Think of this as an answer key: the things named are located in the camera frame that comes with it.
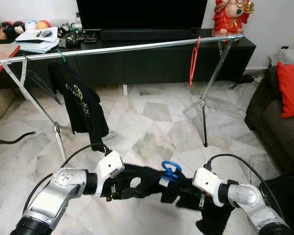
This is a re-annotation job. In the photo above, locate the red cushion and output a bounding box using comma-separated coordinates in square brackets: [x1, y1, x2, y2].
[277, 61, 294, 119]

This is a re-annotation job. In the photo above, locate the dark navy shirt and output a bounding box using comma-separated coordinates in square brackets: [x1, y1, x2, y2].
[115, 163, 236, 235]

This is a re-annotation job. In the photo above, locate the marble-pattern folding table red edge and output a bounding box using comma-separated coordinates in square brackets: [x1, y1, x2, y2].
[0, 43, 36, 211]

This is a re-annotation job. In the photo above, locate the red plastic hanger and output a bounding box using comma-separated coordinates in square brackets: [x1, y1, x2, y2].
[189, 37, 201, 89]

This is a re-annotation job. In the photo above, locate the black TV console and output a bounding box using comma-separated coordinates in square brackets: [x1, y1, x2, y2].
[0, 28, 257, 91]

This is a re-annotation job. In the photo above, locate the black flat television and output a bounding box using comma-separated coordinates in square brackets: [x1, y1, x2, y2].
[76, 0, 209, 31]

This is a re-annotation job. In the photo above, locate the stack of white papers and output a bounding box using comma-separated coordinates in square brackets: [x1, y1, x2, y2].
[15, 27, 59, 53]

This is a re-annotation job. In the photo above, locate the dark brown sofa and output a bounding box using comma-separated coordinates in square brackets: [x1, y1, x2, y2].
[245, 64, 294, 172]

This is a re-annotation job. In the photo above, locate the grey patterned armrest cover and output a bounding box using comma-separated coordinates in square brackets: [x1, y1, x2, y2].
[269, 48, 294, 67]

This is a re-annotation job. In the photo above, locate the black chair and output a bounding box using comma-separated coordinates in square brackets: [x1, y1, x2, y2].
[262, 164, 294, 235]

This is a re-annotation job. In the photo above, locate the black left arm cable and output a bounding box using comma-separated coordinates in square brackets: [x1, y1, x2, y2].
[22, 142, 111, 211]

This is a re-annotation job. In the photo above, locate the blue plastic hanger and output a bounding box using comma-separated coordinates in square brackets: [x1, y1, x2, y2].
[159, 160, 183, 188]

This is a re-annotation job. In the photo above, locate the red gold deity statue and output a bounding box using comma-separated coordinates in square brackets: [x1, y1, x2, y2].
[212, 0, 255, 37]

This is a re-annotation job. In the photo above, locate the silver metal clothes rack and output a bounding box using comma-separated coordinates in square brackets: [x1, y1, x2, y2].
[0, 34, 245, 162]

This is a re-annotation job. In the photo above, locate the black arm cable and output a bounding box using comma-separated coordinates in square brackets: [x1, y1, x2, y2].
[205, 153, 280, 221]
[22, 142, 111, 211]

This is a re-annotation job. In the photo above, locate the black soundbar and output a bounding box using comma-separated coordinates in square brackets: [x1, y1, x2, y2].
[100, 28, 194, 42]

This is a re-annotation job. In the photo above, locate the white blue round plush toy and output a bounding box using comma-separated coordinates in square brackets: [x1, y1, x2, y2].
[24, 20, 38, 30]

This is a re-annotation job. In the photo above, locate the black shirt with green logo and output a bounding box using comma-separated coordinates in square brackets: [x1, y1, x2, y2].
[48, 61, 110, 152]

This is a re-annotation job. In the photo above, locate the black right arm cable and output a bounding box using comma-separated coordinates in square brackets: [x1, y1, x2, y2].
[205, 153, 280, 221]

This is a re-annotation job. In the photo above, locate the orange round plush toy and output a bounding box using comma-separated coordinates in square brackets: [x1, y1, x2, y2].
[36, 20, 52, 30]

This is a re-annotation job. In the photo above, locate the black mouse plush toy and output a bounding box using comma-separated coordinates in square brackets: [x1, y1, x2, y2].
[0, 21, 26, 40]

